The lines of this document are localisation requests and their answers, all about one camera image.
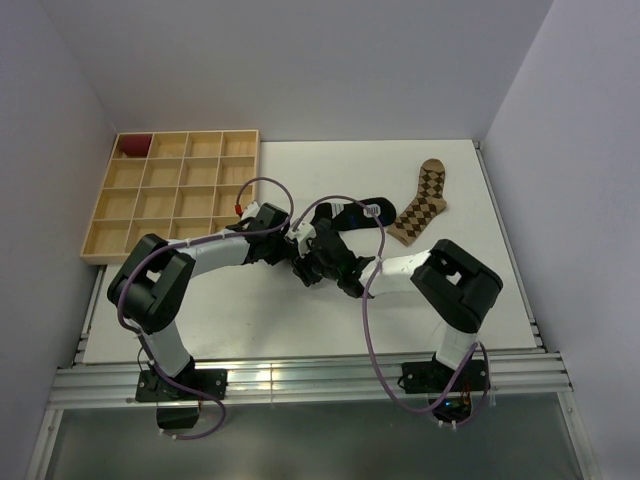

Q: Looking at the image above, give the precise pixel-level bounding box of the black sock with blue marks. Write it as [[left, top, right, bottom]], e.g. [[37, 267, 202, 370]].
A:
[[310, 197, 397, 232]]

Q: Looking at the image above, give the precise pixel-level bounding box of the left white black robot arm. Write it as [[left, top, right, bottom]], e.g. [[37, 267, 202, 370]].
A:
[[107, 203, 290, 399]]

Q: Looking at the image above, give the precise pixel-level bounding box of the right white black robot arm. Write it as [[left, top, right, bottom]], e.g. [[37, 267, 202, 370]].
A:
[[286, 222, 503, 390]]

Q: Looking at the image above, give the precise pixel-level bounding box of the brown argyle sock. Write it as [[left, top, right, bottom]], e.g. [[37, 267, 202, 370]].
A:
[[387, 158, 447, 247]]

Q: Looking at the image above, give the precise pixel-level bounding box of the wooden compartment tray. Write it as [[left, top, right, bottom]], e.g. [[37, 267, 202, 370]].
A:
[[81, 129, 260, 265]]

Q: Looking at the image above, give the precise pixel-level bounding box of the red rolled sock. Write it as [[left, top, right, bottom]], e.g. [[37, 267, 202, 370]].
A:
[[118, 134, 153, 158]]

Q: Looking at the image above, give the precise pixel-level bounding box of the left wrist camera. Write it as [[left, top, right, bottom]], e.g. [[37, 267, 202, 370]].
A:
[[234, 201, 261, 224]]

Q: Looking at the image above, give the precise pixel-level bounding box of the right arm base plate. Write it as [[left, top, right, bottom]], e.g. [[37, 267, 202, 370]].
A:
[[397, 360, 488, 395]]

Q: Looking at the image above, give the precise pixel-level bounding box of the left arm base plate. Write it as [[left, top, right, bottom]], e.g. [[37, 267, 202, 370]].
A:
[[135, 369, 228, 434]]

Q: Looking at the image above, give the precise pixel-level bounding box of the aluminium rail frame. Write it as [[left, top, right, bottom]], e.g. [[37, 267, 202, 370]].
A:
[[27, 140, 601, 479]]

